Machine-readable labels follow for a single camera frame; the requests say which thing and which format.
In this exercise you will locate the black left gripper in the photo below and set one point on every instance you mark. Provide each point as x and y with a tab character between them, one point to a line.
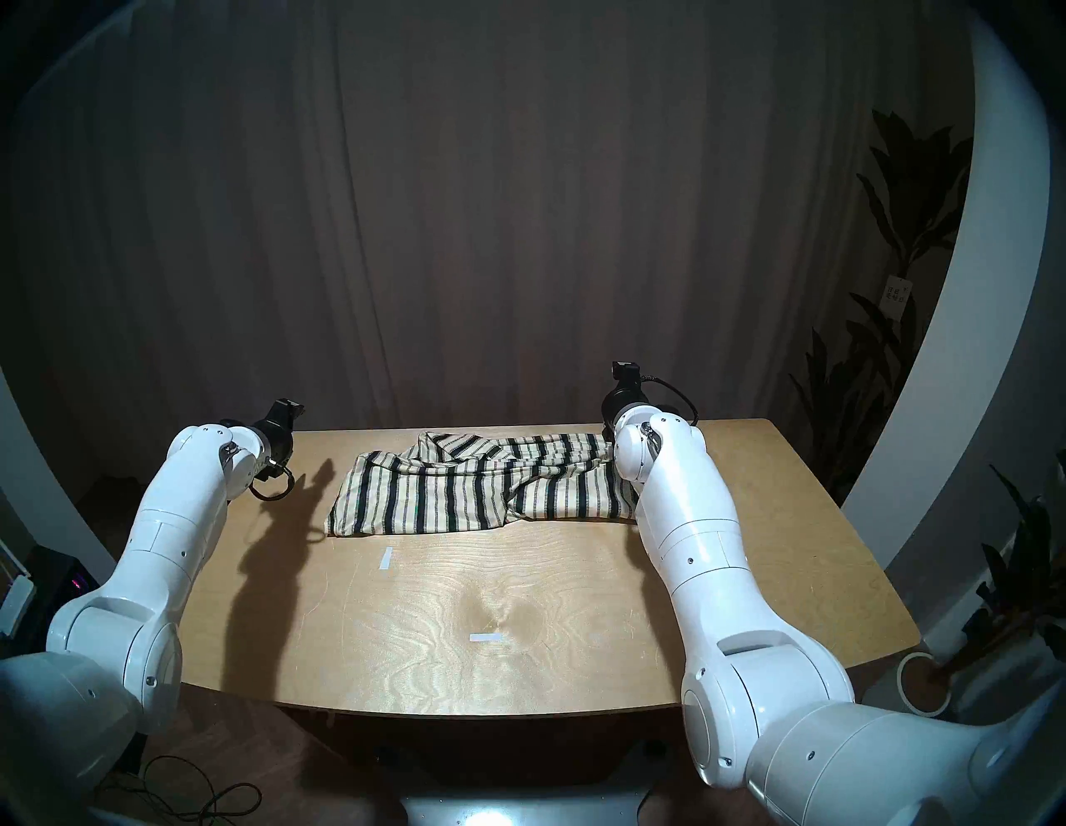
273	441

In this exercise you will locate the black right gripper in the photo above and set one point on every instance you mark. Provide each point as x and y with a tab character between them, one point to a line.
623	404

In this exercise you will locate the cream black striped shirt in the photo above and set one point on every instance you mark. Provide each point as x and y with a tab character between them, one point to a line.
416	500

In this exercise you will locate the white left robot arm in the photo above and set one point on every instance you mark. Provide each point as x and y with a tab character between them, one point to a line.
166	533

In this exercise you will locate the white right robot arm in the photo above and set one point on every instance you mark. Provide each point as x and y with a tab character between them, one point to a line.
708	541

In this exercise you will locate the grey pleated curtain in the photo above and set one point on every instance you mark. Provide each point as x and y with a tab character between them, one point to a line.
500	208

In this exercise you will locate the white curved arch pillar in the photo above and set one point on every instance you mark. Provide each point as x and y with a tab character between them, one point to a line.
42	508
958	375

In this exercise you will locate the black computer tower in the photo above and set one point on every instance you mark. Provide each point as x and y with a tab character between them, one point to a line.
58	574

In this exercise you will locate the white plant label tag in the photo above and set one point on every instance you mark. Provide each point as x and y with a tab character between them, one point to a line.
896	297

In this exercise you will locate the tall dark leafy plant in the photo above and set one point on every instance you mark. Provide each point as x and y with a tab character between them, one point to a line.
908	200

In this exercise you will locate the white round plant pot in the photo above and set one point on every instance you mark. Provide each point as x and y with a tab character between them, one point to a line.
924	691

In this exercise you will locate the grey metal base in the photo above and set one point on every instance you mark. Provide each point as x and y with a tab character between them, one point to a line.
525	812

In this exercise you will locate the small dark potted plant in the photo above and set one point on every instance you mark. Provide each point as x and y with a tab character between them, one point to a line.
1016	574

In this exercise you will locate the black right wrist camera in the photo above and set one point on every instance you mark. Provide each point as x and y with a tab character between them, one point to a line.
626	370

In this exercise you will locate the small white wall device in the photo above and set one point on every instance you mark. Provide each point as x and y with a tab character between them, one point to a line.
15	606

